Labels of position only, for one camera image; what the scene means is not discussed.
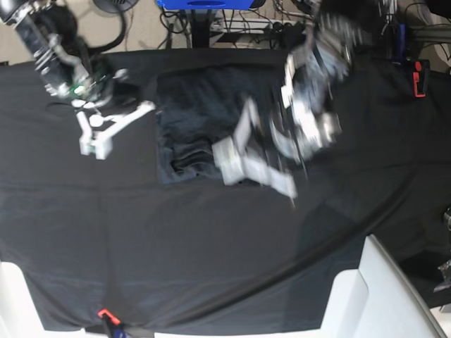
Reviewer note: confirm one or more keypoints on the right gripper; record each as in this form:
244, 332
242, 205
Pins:
111, 95

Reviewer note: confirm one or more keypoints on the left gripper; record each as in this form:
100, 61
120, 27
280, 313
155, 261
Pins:
260, 146

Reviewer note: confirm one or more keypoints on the dark grey T-shirt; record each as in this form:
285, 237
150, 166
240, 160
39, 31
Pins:
200, 107

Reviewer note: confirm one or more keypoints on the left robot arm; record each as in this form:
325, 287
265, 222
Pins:
323, 60

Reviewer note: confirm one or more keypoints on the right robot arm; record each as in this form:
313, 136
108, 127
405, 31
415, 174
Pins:
66, 64

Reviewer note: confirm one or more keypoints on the black table cloth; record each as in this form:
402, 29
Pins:
198, 257

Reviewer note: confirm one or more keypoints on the white power strip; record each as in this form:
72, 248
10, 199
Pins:
247, 25

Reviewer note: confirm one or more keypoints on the round grey floor base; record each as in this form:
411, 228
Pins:
115, 6

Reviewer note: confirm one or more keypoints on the blue plastic box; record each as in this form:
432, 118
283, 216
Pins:
205, 4

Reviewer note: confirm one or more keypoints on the black red clamp front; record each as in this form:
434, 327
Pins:
113, 327

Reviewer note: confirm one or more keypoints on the black red clamp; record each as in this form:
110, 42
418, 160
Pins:
113, 327
419, 71

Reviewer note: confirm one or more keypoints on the white bin left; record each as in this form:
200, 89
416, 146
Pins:
19, 317

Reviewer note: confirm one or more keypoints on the white bin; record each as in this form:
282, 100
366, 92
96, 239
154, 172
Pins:
19, 317
377, 300

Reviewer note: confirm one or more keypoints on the white bin right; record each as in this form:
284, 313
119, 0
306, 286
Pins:
377, 300

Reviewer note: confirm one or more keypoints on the black red clamp right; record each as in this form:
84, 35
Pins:
419, 71

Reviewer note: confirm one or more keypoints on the black table post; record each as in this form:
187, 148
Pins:
200, 24

